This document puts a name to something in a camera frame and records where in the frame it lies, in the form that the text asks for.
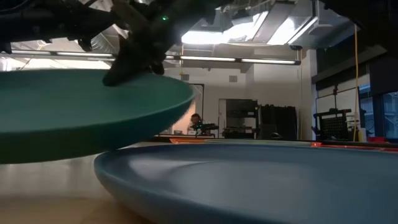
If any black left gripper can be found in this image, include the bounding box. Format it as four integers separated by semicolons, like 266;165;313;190
102;0;220;87

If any small orange translucent plate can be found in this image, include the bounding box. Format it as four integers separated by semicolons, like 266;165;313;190
169;138;208;145

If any large blue plastic plate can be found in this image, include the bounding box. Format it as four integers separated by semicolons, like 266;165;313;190
93;142;398;224

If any small pink translucent plate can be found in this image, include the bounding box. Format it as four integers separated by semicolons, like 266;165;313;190
310;141;398;154

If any long linear ceiling light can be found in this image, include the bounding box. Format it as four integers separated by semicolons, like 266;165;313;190
0;49;302;66

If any person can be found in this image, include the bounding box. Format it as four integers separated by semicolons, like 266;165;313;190
187;113;203;136

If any bright ceiling light panel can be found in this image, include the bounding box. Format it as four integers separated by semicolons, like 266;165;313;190
181;9;320;46

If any black shelving unit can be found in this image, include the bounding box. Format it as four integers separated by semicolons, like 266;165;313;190
224;99;261;140

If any black cabinet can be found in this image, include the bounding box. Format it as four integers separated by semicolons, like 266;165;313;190
259;105;299;141

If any black pegboard cart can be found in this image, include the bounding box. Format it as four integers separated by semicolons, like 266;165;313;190
313;108;353;141

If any yellow power cable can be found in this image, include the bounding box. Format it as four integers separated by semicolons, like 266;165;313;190
352;24;359;142

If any dark window frame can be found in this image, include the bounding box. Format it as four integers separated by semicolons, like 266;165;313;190
357;62;398;141

